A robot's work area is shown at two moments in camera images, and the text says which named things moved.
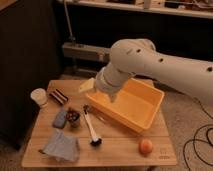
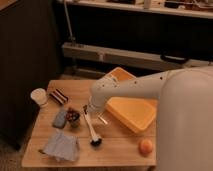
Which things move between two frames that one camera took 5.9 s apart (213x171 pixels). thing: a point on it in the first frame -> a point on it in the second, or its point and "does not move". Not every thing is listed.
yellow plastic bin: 135,107 does not move
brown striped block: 59,96 does not move
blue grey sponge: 59,120 does not move
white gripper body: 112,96 -> 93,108
